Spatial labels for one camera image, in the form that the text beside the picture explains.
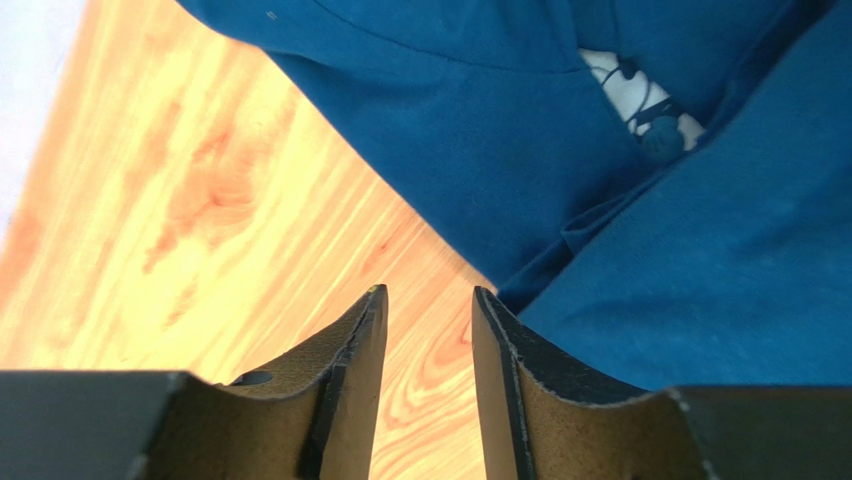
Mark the navy blue t shirt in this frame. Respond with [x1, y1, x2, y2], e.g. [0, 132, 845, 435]
[184, 1, 851, 390]

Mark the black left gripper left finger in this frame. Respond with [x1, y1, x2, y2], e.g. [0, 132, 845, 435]
[1, 285, 388, 479]

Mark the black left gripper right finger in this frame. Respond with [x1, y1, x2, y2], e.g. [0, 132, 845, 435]
[472, 287, 851, 479]

